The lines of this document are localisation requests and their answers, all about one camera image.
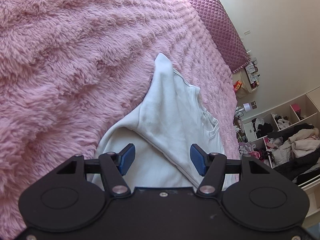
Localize pink box on shelf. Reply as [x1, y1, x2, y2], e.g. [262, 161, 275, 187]
[291, 103, 301, 115]

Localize pink fluffy blanket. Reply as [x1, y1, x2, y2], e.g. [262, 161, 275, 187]
[1, 0, 238, 239]

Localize white t-shirt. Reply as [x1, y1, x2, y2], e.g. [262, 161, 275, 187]
[95, 54, 225, 189]

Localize red snack bag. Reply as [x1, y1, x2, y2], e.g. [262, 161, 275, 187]
[233, 80, 242, 93]

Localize pile of clothes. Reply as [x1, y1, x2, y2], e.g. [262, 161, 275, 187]
[265, 123, 319, 185]

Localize purple quilted headboard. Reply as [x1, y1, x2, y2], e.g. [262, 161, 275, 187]
[189, 0, 250, 73]

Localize white shelf unit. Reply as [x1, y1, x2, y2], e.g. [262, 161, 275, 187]
[239, 88, 319, 227]

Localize white table lamp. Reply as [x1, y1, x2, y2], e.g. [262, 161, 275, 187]
[236, 103, 253, 113]

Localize cream nightstand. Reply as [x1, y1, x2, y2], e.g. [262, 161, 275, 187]
[232, 68, 259, 99]

